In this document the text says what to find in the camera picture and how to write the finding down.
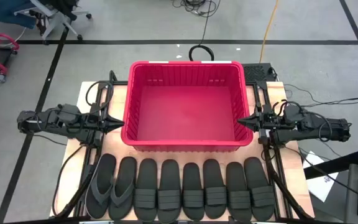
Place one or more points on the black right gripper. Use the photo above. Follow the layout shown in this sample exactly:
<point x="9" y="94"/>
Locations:
<point x="263" y="122"/>

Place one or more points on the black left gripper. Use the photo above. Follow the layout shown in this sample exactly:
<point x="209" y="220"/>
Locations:
<point x="95" y="124"/>

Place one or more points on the small black slide sandal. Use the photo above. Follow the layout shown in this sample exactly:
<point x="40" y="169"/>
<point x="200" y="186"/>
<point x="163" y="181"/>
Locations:
<point x="193" y="177"/>

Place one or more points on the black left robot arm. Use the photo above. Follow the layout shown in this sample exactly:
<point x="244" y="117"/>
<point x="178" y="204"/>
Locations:
<point x="51" y="123"/>

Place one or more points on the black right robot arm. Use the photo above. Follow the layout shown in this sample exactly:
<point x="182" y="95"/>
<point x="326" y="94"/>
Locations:
<point x="315" y="127"/>

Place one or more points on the red plastic bin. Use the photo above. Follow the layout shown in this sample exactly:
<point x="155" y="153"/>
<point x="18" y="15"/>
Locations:
<point x="185" y="112"/>

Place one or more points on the black perforated box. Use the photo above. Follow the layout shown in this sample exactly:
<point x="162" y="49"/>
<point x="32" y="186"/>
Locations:
<point x="256" y="73"/>

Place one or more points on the long white tape strip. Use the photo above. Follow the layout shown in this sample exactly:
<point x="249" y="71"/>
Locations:
<point x="216" y="62"/>

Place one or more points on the short white tape strip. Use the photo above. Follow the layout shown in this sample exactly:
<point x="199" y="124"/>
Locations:
<point x="158" y="62"/>

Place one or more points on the white paper sheet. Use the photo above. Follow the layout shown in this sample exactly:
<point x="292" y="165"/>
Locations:
<point x="322" y="186"/>

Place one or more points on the white office chair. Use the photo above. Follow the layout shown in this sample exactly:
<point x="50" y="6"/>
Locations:
<point x="57" y="17"/>

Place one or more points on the person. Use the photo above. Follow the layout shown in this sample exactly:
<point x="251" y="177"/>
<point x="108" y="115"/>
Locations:
<point x="11" y="14"/>

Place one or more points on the black right table frame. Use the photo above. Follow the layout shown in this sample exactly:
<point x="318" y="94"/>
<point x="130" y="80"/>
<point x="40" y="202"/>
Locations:
<point x="280" y="183"/>

